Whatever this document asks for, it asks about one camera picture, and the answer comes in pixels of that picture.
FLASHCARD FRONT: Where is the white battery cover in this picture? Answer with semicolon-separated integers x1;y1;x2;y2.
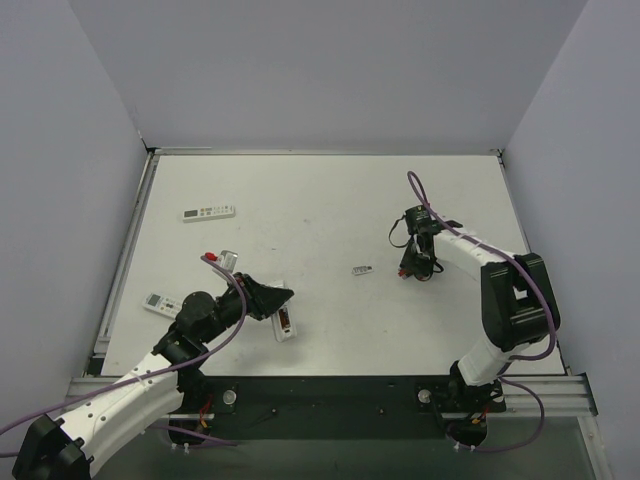
352;265;373;276

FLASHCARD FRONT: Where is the white remote being loaded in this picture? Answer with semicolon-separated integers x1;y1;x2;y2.
271;306;297;343

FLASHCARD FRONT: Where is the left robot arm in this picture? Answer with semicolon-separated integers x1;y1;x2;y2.
11;273;294;479

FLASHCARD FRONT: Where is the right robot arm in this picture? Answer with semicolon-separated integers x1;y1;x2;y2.
398;205;560;402

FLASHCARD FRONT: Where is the white remote with display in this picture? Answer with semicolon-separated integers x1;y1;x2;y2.
182;205;236;223

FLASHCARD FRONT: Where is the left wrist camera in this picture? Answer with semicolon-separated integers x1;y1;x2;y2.
201;250;238;273

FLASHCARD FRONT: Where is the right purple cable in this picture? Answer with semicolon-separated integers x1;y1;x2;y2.
405;170;561;454

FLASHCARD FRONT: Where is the purple cable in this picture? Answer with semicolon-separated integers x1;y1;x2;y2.
405;170;561;454
0;254;249;459

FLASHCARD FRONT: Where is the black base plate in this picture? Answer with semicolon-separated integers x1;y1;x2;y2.
167;374;509;449

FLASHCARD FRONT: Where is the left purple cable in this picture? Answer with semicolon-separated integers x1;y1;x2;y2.
0;254;249;459

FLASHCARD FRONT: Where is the aluminium frame rail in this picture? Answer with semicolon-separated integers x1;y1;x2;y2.
59;372;599;426

